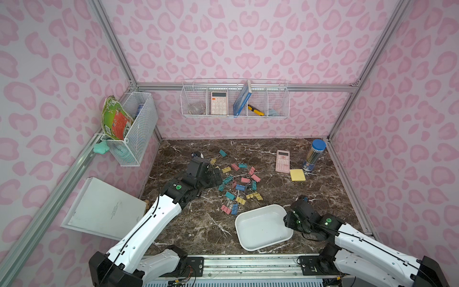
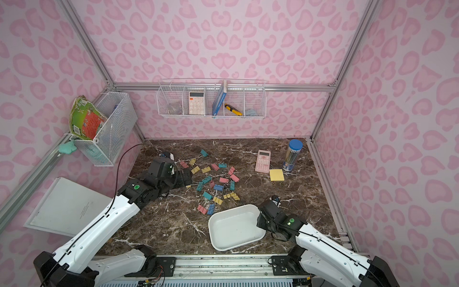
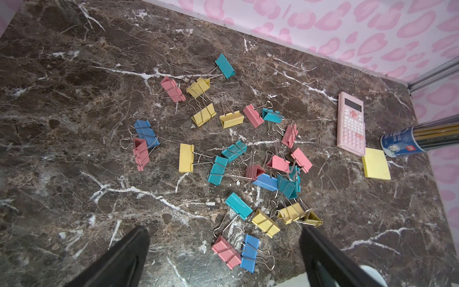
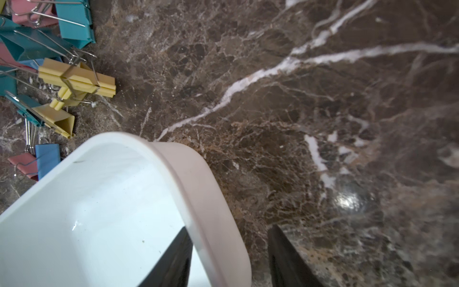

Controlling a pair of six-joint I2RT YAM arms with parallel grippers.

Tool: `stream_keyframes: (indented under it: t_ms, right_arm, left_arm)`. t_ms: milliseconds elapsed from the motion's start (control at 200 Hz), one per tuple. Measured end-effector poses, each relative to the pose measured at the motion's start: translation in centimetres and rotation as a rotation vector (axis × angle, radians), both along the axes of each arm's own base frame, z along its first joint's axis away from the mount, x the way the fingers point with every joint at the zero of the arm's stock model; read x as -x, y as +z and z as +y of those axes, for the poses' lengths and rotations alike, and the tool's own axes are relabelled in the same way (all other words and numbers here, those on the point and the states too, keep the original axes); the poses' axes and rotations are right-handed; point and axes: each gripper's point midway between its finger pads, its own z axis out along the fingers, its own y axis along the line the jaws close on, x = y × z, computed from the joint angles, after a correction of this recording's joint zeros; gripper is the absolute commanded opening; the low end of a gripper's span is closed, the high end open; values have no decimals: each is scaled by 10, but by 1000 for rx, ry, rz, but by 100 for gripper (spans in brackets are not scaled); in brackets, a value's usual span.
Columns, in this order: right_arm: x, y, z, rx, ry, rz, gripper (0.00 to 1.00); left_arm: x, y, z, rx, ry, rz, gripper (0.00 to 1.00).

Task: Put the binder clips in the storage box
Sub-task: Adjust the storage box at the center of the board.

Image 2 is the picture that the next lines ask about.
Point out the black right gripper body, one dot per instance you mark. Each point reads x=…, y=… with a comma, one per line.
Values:
x=265, y=214

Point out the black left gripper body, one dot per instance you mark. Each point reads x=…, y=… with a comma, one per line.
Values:
x=181, y=178

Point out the yellow binder clip cluster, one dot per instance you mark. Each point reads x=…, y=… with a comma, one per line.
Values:
x=233, y=196

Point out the blue binder clip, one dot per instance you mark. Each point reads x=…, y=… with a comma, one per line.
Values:
x=218, y=187
x=211, y=209

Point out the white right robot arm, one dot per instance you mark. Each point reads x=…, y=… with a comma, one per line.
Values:
x=316, y=254

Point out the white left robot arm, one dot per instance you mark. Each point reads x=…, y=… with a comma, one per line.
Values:
x=73, y=264

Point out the white storage tray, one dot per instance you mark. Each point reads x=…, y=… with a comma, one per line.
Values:
x=235, y=227

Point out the teal binder clip near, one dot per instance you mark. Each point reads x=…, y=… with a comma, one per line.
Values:
x=207, y=196

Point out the yellow sticky note pad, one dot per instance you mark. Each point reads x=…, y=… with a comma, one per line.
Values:
x=276, y=175

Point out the pink calculator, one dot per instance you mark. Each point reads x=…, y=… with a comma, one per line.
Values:
x=263, y=161

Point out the white mesh side basket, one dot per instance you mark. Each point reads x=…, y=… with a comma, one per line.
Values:
x=106, y=147

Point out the white calculator in shelf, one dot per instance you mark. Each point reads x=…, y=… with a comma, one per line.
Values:
x=197, y=104

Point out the pencil jar blue lid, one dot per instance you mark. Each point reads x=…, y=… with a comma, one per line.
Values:
x=294, y=148

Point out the blue book in shelf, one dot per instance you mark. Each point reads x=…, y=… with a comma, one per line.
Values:
x=220, y=97

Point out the yellow utility knife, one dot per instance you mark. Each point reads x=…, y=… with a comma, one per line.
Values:
x=233, y=110

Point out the green red snack bag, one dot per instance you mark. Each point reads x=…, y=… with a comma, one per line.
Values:
x=85, y=120

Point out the white paper pad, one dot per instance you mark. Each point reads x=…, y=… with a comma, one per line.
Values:
x=66, y=208

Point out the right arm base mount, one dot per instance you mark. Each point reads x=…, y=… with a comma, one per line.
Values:
x=289, y=264

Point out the white wire wall shelf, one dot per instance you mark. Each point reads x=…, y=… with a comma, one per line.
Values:
x=249, y=97

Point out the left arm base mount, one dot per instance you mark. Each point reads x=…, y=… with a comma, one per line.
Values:
x=154, y=266

